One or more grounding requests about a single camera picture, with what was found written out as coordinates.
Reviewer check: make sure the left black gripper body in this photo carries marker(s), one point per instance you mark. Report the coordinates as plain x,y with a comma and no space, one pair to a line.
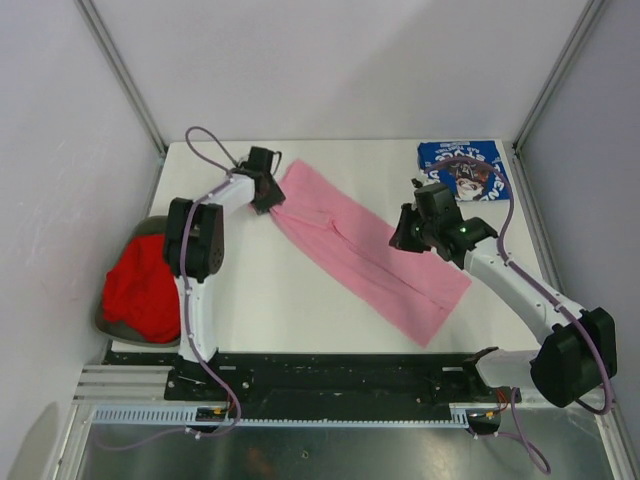
272,196

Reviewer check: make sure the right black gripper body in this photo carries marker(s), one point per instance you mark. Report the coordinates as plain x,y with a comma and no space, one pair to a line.
415,233

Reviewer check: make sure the blue printed t shirt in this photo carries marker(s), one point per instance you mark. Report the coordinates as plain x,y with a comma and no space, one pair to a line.
472,169

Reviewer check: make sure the pink t shirt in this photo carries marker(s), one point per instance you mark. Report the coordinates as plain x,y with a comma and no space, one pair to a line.
415,293

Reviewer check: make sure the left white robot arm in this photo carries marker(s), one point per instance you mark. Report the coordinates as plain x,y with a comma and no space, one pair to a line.
194,244

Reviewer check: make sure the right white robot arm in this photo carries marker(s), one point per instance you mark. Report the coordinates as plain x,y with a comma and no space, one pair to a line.
577,352

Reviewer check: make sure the red t shirt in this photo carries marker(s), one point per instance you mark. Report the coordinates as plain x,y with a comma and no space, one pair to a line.
140,291

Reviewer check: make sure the grey plastic tray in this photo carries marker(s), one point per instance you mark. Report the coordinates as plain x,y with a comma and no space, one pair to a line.
119,331

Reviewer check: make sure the left aluminium frame post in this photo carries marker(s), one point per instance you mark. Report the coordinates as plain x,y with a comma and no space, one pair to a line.
107,46

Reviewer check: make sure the aluminium frame post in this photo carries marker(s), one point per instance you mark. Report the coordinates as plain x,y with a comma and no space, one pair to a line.
576,41
107,46

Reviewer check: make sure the right aluminium frame post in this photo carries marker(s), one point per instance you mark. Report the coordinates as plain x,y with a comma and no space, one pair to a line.
576,41

